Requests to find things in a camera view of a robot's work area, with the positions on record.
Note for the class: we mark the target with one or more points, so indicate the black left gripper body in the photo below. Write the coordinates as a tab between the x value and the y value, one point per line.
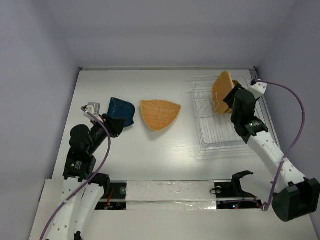
108	124

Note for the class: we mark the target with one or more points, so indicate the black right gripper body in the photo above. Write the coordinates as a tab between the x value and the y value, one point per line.
230	95

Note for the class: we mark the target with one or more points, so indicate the round woven orange plate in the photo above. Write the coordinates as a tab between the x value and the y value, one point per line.
228	111

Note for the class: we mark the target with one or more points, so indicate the rounded square woven plate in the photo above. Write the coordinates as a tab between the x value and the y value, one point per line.
220	89

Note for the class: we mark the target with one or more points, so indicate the dark blue leaf plate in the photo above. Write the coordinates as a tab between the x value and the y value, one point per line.
120	109

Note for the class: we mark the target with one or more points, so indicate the round green rimmed woven plate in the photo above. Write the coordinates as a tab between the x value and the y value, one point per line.
236	83

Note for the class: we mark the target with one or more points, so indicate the triangular woven orange plate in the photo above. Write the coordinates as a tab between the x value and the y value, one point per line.
159	114

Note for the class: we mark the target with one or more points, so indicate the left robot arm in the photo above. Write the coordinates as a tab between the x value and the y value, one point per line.
82	186

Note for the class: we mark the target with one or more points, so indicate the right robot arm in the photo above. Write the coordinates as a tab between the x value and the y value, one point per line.
292	194

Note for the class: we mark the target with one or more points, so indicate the white front mounting board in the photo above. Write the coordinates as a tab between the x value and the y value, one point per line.
186	210

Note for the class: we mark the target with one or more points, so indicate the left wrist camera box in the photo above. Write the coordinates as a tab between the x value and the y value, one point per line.
93	108

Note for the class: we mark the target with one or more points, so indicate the white wire dish rack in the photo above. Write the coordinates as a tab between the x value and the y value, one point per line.
216	132

